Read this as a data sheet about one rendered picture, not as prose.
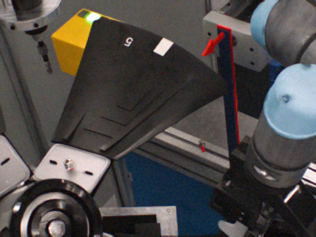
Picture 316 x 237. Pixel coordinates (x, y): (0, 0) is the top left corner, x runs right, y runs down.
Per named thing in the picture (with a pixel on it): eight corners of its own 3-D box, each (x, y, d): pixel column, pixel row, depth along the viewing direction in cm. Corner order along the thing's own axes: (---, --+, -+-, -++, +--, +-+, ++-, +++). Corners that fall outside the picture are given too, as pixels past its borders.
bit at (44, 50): (53, 75, 80) (42, 38, 76) (44, 75, 80) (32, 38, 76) (56, 69, 80) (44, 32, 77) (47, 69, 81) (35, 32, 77)
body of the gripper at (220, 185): (235, 172, 100) (254, 123, 91) (287, 206, 98) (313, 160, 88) (206, 210, 96) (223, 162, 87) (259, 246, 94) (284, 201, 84)
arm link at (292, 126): (367, 99, 75) (303, 127, 72) (334, 156, 84) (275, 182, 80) (322, 47, 78) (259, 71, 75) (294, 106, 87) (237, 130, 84)
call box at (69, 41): (61, 76, 143) (49, 34, 135) (93, 47, 148) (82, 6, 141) (124, 102, 135) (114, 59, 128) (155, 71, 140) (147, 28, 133)
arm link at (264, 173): (325, 141, 85) (292, 187, 81) (314, 161, 89) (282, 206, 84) (271, 108, 87) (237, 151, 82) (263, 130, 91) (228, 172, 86)
